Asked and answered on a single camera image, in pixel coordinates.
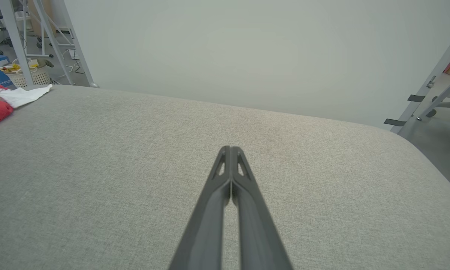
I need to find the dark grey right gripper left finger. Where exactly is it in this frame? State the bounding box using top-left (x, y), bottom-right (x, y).
top-left (169, 145), bottom-right (232, 270)

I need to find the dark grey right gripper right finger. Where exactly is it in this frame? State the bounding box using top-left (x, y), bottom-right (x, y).
top-left (231, 146), bottom-right (294, 270)

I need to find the grey fabric sofa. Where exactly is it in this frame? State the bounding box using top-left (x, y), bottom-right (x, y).
top-left (0, 84), bottom-right (450, 270)

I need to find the white perforated laundry basket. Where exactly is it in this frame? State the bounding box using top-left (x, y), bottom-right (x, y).
top-left (2, 58), bottom-right (52, 89)

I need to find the grey frame with black tape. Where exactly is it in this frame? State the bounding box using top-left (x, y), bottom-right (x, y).
top-left (384, 24), bottom-right (450, 134)

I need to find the grey metal frame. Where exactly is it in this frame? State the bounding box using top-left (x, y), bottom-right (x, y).
top-left (0, 0), bottom-right (99, 89)

